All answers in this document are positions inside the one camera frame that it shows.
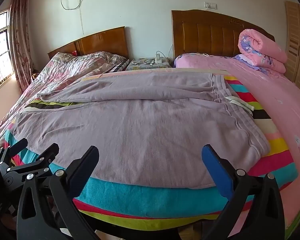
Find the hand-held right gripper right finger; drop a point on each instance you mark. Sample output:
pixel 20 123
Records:
pixel 215 167

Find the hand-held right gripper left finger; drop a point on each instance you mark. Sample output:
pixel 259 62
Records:
pixel 83 167

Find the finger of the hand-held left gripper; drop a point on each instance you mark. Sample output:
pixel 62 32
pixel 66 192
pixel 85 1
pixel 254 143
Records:
pixel 43 156
pixel 15 147

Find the lilac pants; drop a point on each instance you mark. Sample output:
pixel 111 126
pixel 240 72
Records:
pixel 140 130

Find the colourful striped blanket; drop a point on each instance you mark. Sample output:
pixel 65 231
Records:
pixel 130 195

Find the pink floral duvet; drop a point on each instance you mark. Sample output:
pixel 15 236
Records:
pixel 65 67

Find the pink bedsheet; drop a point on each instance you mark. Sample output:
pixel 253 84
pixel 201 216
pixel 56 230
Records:
pixel 277 100

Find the pink floral curtain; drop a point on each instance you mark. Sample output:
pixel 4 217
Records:
pixel 20 42

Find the dark striped pillow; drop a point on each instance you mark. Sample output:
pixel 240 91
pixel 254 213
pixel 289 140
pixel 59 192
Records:
pixel 121 64

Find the nightstand with floral cloth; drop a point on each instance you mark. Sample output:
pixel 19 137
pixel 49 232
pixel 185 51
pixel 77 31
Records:
pixel 140 66

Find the white power strip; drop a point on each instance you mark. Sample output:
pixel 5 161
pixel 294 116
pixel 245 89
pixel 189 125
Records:
pixel 158 59

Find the black glasses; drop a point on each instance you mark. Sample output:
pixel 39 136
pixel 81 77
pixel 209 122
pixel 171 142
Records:
pixel 147 61

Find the glossy wooden headboard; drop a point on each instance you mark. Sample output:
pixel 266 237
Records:
pixel 102 42

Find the rolled pink floral quilt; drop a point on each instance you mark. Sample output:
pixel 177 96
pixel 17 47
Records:
pixel 260 47

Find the padded brown wooden headboard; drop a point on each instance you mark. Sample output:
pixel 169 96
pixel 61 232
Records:
pixel 205 37

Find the light wooden wardrobe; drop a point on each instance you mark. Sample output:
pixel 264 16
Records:
pixel 298 50

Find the thin white wall pipe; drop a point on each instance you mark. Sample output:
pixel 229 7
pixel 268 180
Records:
pixel 82 17

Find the white wall socket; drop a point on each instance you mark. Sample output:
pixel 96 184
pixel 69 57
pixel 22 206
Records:
pixel 210 5

